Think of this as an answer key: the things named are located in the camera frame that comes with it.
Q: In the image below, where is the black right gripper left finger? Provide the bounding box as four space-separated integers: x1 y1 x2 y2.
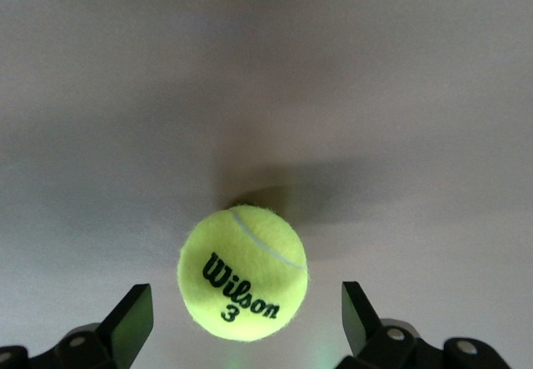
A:
31 283 154 369

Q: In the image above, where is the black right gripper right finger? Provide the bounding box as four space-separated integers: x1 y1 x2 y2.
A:
335 280 444 369

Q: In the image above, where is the yellow Wilson tennis ball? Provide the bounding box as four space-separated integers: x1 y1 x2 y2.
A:
177 204 310 342

